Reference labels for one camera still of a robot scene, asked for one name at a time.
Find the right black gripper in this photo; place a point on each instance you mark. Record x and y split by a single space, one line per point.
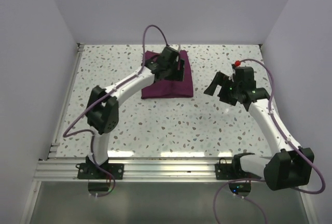
222 80

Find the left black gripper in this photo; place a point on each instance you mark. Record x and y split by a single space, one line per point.
177 75

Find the purple cloth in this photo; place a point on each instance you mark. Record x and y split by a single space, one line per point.
167 89

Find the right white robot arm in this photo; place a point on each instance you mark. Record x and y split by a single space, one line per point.
289 166

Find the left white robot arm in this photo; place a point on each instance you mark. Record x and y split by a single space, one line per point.
103 106

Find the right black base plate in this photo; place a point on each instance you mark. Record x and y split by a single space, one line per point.
229 170

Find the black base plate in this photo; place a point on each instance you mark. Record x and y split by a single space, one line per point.
90 171
229 170

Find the aluminium front rail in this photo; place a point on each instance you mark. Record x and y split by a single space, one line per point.
175 170

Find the aluminium rail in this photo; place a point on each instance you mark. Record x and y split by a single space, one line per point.
55 142
175 170

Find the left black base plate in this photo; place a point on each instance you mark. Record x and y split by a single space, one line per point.
90 171

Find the aluminium left side rail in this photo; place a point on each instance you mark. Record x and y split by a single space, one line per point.
55 142

